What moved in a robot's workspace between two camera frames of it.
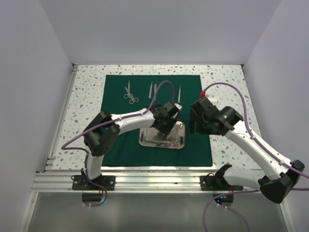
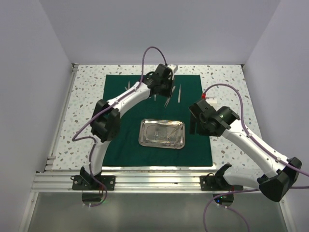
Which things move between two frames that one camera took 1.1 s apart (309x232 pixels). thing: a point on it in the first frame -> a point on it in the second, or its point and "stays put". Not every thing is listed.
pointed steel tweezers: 179,95 stays put
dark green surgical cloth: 124,94 stays put
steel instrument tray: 149,137 stays put
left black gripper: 166,130 -> 169,93
